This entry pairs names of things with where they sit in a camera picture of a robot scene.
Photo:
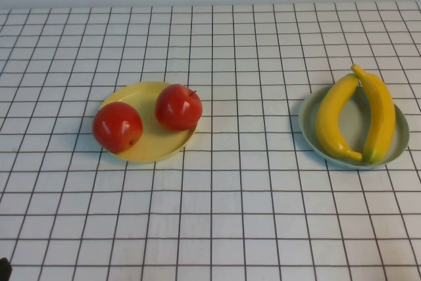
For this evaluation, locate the red apple with stem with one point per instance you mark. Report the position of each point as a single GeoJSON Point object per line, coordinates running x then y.
{"type": "Point", "coordinates": [177, 106]}

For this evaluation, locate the red apple without stem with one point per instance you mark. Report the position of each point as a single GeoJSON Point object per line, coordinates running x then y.
{"type": "Point", "coordinates": [115, 126]}

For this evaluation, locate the short curved yellow banana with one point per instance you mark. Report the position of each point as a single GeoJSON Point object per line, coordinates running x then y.
{"type": "Point", "coordinates": [329, 123]}

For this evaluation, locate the long yellow banana green tip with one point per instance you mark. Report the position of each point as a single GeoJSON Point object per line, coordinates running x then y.
{"type": "Point", "coordinates": [381, 116]}

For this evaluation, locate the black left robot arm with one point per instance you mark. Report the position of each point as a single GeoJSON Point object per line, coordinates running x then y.
{"type": "Point", "coordinates": [4, 271]}

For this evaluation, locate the yellow round plate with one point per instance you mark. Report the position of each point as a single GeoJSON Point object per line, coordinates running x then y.
{"type": "Point", "coordinates": [151, 143]}

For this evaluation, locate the light blue round plate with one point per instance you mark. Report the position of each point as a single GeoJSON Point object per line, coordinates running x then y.
{"type": "Point", "coordinates": [355, 123]}

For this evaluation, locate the white grid-pattern tablecloth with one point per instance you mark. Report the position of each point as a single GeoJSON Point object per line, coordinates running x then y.
{"type": "Point", "coordinates": [230, 228]}

